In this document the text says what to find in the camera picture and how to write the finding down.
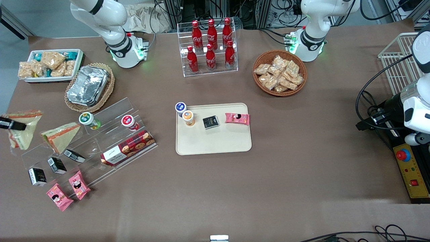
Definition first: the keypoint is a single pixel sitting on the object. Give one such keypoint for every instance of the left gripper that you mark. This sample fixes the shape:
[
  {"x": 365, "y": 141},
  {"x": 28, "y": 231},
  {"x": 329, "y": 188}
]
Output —
[{"x": 392, "y": 107}]

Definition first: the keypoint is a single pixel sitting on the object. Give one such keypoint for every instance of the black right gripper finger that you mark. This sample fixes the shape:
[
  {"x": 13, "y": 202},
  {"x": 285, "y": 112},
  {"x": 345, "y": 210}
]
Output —
[{"x": 13, "y": 124}]

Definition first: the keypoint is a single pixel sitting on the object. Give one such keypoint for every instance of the triangle sandwich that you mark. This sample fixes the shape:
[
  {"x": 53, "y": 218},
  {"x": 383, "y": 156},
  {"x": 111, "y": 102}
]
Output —
[
  {"x": 23, "y": 137},
  {"x": 62, "y": 137}
]

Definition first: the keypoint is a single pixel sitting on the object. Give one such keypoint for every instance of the beige plastic tray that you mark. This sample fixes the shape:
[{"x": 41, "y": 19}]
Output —
[{"x": 215, "y": 143}]

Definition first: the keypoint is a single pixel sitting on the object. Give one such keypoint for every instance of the clear rice cracker packet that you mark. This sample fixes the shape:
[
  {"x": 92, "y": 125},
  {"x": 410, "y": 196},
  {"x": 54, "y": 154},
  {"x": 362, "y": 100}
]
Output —
[
  {"x": 69, "y": 68},
  {"x": 292, "y": 68},
  {"x": 52, "y": 59},
  {"x": 288, "y": 84},
  {"x": 25, "y": 70},
  {"x": 38, "y": 69},
  {"x": 297, "y": 80},
  {"x": 58, "y": 71},
  {"x": 281, "y": 88},
  {"x": 278, "y": 61},
  {"x": 267, "y": 81},
  {"x": 262, "y": 69}
]

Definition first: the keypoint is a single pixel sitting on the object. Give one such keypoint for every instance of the small black box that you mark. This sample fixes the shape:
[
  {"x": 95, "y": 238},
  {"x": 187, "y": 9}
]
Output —
[
  {"x": 57, "y": 165},
  {"x": 74, "y": 156},
  {"x": 211, "y": 122},
  {"x": 37, "y": 177}
]

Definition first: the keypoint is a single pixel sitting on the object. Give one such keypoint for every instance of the yellow emergency stop box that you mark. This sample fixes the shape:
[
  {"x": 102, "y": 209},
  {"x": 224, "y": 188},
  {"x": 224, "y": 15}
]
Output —
[{"x": 411, "y": 171}]

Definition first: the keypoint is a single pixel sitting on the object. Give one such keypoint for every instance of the teal snack packet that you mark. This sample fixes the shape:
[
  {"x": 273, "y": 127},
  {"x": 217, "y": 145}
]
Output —
[
  {"x": 71, "y": 54},
  {"x": 38, "y": 56}
]

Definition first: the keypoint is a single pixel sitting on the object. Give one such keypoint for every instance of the green lid cup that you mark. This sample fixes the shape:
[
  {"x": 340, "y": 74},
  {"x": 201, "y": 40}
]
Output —
[{"x": 88, "y": 119}]

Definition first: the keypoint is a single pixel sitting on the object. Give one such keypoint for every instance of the round brown wicker basket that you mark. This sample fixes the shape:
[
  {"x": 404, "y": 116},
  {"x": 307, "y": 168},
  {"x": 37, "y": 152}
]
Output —
[{"x": 302, "y": 87}]

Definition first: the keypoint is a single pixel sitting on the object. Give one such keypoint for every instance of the stacked foil containers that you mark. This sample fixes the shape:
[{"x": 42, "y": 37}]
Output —
[{"x": 87, "y": 85}]

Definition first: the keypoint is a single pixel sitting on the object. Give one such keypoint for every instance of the pink snack pack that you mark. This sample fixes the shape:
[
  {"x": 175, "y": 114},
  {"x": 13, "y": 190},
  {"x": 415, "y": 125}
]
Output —
[
  {"x": 79, "y": 185},
  {"x": 59, "y": 197},
  {"x": 237, "y": 119}
]

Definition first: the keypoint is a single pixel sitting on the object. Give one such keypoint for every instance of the white rectangular bin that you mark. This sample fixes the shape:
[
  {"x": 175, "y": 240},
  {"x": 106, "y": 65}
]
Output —
[{"x": 80, "y": 64}]

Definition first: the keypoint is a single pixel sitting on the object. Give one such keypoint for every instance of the clear acrylic stepped shelf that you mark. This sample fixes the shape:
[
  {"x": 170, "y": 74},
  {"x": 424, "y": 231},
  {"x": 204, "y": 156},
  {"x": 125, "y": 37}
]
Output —
[{"x": 107, "y": 134}]

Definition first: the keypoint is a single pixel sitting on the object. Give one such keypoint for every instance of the oval light wicker basket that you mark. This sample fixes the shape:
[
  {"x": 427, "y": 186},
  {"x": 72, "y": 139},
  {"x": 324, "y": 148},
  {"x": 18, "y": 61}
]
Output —
[{"x": 107, "y": 90}]

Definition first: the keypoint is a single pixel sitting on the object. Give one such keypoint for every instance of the red lid cup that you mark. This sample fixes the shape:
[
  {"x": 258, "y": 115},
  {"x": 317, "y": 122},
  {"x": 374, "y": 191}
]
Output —
[{"x": 129, "y": 121}]

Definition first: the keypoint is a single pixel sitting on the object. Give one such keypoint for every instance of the red plaid cookie box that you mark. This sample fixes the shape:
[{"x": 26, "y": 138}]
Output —
[{"x": 129, "y": 148}]

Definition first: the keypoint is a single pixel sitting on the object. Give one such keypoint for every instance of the red cola bottle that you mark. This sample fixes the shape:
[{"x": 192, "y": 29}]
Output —
[
  {"x": 210, "y": 58},
  {"x": 192, "y": 62},
  {"x": 227, "y": 32},
  {"x": 229, "y": 56},
  {"x": 197, "y": 35},
  {"x": 212, "y": 33}
]

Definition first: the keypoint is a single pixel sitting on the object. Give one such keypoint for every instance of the clear acrylic bottle rack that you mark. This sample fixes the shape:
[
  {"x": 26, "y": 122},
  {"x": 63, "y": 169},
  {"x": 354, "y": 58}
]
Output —
[{"x": 218, "y": 72}]

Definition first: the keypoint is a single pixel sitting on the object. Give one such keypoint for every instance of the beige cloth bag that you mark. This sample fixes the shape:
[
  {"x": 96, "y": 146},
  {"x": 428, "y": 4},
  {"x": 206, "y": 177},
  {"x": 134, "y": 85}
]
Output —
[{"x": 144, "y": 20}]

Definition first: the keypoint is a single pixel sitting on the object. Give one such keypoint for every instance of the blue lid cup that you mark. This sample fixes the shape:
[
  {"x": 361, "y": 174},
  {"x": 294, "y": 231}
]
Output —
[{"x": 180, "y": 107}]

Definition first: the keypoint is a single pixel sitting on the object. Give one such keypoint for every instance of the orange lid cup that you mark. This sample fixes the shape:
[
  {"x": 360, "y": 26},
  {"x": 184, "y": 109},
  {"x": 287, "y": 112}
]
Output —
[{"x": 188, "y": 117}]

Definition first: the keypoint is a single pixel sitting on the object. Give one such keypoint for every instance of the small white device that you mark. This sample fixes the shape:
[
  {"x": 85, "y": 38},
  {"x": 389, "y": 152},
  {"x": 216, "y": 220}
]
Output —
[{"x": 219, "y": 238}]

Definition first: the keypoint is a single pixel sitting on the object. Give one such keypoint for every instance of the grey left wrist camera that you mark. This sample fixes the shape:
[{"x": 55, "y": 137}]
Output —
[{"x": 416, "y": 138}]

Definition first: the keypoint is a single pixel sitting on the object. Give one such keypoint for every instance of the dark frame bar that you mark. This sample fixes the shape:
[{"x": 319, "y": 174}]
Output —
[{"x": 13, "y": 25}]

